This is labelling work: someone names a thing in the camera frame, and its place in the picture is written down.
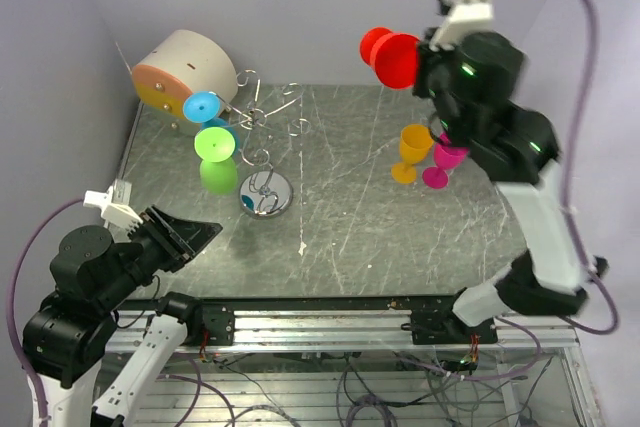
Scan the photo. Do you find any red plastic wine glass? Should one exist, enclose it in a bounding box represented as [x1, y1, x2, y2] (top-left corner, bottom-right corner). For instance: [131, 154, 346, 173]
[359, 27, 420, 90]

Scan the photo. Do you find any beige round box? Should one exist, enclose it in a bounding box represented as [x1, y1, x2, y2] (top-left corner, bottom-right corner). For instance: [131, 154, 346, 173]
[132, 29, 239, 136]

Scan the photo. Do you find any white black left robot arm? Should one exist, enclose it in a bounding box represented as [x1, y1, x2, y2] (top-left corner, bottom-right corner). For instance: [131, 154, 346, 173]
[20, 206, 222, 426]

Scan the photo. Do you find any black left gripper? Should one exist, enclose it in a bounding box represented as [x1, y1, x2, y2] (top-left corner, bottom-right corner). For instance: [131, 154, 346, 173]
[95, 200, 223, 308]

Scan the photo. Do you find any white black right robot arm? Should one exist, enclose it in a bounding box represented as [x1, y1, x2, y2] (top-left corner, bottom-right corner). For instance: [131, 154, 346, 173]
[413, 31, 608, 343]

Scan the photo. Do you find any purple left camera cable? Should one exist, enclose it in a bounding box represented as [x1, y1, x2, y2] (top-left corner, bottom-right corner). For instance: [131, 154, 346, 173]
[9, 198, 86, 427]

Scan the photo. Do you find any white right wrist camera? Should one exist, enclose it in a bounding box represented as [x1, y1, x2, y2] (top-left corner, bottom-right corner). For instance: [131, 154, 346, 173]
[429, 0, 494, 51]

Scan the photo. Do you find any chrome wire glass rack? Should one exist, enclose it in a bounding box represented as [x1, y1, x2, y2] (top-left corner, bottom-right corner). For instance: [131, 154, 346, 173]
[223, 69, 310, 220]

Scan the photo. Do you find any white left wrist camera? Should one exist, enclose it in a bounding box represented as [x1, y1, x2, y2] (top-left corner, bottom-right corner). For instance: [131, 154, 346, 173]
[83, 179, 142, 232]

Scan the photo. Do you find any green plastic wine glass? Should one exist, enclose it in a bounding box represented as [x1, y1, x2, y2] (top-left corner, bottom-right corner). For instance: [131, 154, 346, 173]
[194, 127, 238, 195]

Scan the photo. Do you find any blue plastic wine glass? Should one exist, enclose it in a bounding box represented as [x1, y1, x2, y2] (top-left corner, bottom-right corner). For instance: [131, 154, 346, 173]
[182, 91, 240, 152]

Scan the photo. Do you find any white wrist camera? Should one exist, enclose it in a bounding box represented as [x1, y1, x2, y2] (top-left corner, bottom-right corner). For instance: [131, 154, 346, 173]
[429, 0, 494, 51]
[83, 179, 142, 232]

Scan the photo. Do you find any aluminium mounting rail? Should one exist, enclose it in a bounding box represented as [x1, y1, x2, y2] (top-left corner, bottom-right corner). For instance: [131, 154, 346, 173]
[59, 296, 576, 353]

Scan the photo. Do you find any orange plastic wine glass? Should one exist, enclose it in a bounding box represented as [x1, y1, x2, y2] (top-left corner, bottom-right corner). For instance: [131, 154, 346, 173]
[391, 124, 434, 185]

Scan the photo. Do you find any pink plastic wine glass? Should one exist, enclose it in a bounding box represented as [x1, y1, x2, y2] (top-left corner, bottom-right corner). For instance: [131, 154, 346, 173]
[422, 134, 468, 189]

